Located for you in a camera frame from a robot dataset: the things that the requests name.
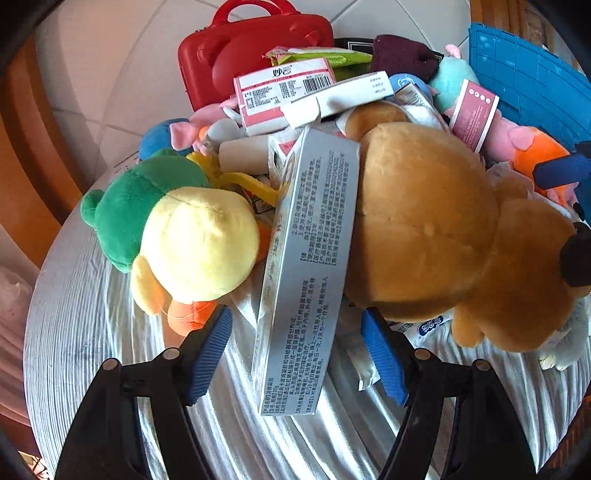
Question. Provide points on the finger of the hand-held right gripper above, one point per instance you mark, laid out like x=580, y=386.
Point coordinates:
x=563, y=170

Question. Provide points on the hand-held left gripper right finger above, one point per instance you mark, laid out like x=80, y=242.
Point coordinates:
x=383, y=355

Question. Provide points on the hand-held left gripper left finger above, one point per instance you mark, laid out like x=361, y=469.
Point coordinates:
x=210, y=355

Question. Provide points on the blue plastic crate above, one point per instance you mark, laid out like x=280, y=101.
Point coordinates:
x=521, y=78

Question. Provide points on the long silver box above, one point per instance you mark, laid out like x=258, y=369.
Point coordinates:
x=309, y=258

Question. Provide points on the pig plush in orange dress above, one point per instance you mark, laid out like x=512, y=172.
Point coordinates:
x=531, y=147

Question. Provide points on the red and pink carton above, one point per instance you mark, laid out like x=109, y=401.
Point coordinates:
x=473, y=113

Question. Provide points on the yellow duck plush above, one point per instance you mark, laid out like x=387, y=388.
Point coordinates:
x=198, y=244

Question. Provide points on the brown bear plush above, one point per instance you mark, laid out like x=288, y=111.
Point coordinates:
x=429, y=221

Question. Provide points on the teal plush toy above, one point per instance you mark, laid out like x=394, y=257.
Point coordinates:
x=455, y=78

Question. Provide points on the green frog plush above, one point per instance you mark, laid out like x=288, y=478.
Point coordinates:
x=134, y=207

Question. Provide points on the maroon cloth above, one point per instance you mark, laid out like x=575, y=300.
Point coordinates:
x=401, y=57

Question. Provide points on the beige tube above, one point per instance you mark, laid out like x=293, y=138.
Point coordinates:
x=244, y=154

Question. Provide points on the blue plush toy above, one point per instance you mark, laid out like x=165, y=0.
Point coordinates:
x=157, y=141

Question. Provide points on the pink pig plush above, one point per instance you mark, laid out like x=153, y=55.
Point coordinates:
x=203, y=124

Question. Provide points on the long white carton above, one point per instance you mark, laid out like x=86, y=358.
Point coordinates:
x=337, y=99

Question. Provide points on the black gift box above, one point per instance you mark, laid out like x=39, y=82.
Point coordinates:
x=358, y=44

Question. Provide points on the green packet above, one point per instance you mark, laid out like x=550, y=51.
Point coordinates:
x=323, y=57

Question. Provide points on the white and pink box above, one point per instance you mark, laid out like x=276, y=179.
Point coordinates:
x=272, y=94

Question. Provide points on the red hard carry case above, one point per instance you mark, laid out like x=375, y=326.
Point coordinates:
x=207, y=60

